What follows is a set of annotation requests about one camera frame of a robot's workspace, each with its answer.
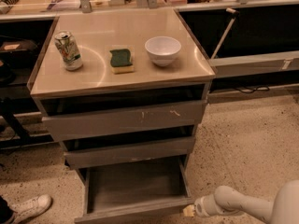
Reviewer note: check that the grey drawer cabinet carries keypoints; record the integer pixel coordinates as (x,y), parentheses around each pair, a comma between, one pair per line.
(122,86)

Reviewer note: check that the grey top drawer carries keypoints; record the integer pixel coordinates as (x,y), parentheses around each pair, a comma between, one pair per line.
(124,112)

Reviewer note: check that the grey middle drawer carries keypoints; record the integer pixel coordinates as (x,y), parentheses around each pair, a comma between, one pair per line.
(128,147)

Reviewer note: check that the crumpled drink can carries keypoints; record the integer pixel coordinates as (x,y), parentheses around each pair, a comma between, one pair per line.
(66,44)

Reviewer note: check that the grey bottom drawer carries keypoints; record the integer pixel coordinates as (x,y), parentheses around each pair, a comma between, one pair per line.
(125,192)

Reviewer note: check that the white sneaker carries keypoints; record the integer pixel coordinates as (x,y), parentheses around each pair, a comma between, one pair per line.
(31,208)

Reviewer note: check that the grey drawer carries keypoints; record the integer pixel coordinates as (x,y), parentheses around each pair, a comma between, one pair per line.
(125,192)
(124,112)
(128,147)

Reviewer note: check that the white bowl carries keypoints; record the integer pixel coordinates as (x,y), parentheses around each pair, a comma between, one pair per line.
(162,50)

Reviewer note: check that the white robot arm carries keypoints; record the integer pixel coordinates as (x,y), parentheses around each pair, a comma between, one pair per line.
(226,201)

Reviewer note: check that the green yellow sponge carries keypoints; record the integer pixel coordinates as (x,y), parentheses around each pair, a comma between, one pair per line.
(121,61)

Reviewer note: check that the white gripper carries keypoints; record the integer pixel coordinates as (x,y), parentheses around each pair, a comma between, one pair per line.
(199,206)

